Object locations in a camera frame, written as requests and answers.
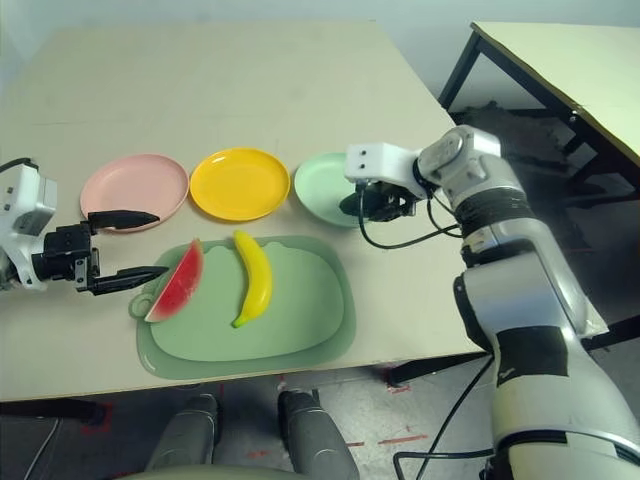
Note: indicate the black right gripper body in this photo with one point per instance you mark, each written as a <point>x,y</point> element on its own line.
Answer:
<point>395,202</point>

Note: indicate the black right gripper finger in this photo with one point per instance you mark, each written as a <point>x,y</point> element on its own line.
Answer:
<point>368,207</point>

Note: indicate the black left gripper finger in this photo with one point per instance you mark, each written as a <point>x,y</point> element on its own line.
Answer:
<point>125,218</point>
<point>125,279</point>

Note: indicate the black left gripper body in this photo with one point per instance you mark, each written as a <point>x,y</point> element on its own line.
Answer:
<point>62,255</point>

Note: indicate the red watermelon slice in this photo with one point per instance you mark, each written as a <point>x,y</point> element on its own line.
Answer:
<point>180,285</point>

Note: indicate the yellow banana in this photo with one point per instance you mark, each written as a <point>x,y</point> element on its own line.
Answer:
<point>257,280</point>

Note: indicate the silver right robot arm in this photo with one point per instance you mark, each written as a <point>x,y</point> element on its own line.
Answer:
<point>525,300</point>

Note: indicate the pink round plate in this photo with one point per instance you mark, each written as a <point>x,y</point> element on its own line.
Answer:
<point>135,185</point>

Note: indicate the pale green round plate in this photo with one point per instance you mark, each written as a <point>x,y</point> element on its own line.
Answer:
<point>320,185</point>

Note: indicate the yellow round plate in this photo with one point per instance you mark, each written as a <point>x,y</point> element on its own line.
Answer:
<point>240,185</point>

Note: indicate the green cutting board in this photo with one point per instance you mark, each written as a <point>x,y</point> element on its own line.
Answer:
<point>300,310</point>

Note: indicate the grey left robot leg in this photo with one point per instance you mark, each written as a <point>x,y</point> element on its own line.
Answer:
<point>185,435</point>

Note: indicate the grey robot leg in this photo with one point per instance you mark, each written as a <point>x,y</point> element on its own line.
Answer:
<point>315,440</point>
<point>185,435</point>

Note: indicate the pale green robot torso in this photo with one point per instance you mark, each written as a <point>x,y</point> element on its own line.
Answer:
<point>200,472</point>

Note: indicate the clear plastic film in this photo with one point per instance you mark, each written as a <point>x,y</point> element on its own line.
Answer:
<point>595,322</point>

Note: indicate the grey right robot leg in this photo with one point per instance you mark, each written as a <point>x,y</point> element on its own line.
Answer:
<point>315,440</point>

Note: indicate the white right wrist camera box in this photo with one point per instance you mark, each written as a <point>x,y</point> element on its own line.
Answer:
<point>375,160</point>

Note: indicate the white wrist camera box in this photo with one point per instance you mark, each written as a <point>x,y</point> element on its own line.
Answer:
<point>25,200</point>
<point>375,160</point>

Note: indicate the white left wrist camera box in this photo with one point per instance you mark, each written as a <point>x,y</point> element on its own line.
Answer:
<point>25,200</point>

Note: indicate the beige table with black frame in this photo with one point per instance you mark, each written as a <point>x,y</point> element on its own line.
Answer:
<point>575,65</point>

